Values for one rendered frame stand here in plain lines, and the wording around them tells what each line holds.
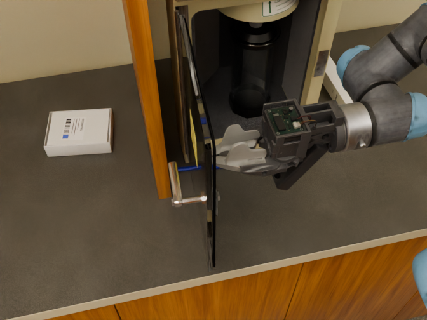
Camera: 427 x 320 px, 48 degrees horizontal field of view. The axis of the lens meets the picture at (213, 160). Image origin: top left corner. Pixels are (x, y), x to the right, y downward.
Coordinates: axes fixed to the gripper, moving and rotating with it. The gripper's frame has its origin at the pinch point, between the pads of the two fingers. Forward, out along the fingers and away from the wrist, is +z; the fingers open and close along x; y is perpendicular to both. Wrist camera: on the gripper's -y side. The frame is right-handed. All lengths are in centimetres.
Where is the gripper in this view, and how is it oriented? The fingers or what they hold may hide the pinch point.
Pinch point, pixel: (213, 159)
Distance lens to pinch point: 74.9
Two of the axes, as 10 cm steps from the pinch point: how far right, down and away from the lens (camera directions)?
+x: 2.2, 7.7, -6.0
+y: 0.0, -6.1, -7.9
